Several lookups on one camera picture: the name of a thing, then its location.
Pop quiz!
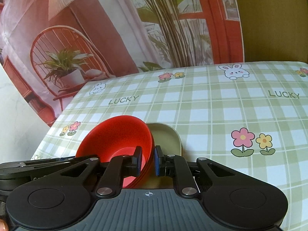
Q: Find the wooden panel board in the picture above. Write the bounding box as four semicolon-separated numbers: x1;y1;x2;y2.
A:
237;0;307;62

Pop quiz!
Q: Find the green plaid bunny tablecloth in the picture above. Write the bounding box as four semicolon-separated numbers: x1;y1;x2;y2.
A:
33;62;307;230

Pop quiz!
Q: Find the cream green rectangular plate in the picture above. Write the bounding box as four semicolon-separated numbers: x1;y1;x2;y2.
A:
136;123;182;189

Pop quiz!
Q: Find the printed room scene backdrop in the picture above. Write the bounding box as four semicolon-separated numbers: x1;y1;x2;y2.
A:
1;0;244;126

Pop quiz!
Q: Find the red plastic bowl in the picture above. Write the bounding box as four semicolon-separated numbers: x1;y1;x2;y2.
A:
76;115;152;188
127;135;155;188

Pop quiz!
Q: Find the person's hand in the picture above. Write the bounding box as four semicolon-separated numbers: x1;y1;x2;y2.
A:
0;219;9;231

